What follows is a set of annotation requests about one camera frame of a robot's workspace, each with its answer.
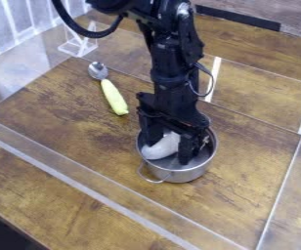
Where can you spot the black bar on table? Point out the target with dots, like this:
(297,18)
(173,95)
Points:
(257,22)

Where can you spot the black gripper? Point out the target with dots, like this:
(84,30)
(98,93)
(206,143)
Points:
(170,108)

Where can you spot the clear acrylic triangular stand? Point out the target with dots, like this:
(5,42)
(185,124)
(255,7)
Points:
(77,45)

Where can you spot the brown and white plush mushroom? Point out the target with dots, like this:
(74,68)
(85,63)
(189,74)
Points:
(164,148)

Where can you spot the silver pot with handles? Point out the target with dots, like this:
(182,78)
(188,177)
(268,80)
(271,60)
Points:
(168,170)

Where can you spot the clear acrylic front barrier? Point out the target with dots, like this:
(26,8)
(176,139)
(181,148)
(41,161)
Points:
(154,216)

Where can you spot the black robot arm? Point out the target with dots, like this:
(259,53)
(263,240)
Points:
(166,23)

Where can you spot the spoon with yellow handle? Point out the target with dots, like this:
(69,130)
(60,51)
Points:
(100,72)

